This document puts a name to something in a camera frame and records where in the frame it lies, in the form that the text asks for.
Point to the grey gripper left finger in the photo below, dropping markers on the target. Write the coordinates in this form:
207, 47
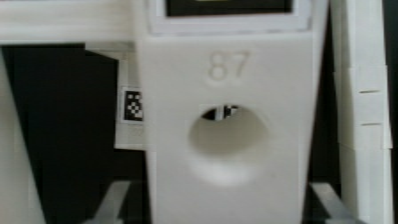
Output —
122, 208

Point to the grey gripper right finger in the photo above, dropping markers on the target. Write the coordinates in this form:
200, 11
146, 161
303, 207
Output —
326, 210

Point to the white chair leg with tag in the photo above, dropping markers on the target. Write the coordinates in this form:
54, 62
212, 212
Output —
130, 113

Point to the white H-shaped chair back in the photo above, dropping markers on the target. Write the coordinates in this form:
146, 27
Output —
228, 70

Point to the white U-shaped fence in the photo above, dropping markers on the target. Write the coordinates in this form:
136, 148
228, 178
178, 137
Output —
363, 109

